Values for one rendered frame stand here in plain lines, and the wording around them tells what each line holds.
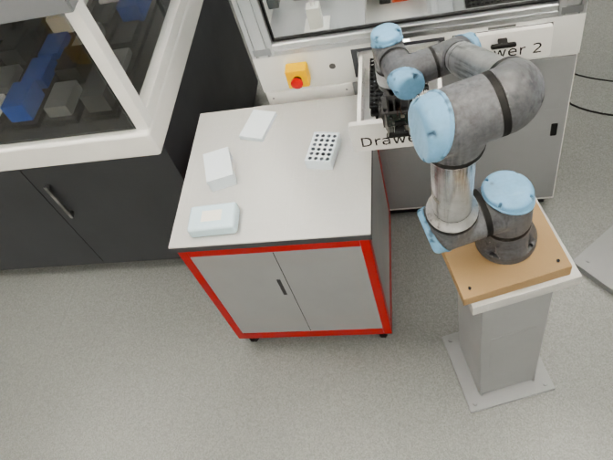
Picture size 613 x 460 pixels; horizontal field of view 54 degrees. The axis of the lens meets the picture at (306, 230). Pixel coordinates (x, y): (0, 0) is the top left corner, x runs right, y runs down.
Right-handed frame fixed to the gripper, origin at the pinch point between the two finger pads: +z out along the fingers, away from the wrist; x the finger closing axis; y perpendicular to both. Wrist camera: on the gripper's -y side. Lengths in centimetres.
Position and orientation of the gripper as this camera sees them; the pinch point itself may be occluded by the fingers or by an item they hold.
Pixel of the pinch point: (400, 130)
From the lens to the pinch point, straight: 173.8
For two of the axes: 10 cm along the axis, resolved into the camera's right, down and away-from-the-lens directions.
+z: 2.2, 5.7, 7.9
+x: 9.7, -0.7, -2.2
